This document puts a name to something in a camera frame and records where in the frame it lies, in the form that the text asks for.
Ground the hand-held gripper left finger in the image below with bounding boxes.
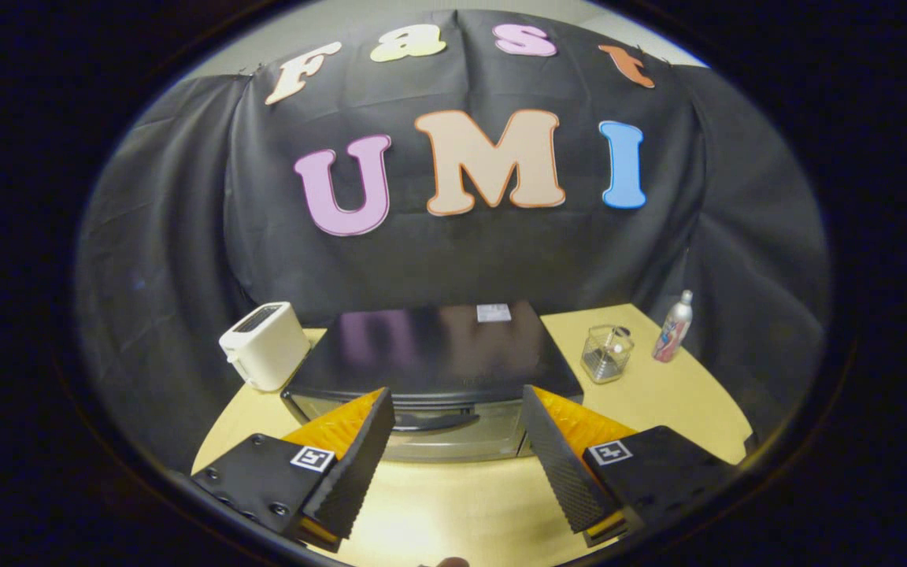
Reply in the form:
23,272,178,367
190,386,397,552

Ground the silver spray bottle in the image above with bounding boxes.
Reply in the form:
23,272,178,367
653,290,694,363

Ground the clear glass container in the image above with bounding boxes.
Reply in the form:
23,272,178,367
581,324,634,384

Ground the white bread toaster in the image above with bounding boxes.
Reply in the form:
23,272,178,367
219,302,313,392

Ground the black backdrop cloth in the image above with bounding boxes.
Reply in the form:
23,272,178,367
76,9,832,473

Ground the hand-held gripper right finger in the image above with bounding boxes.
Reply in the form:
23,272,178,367
521,384,738,548

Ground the black toaster oven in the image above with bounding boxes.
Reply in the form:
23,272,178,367
280,299,584,464

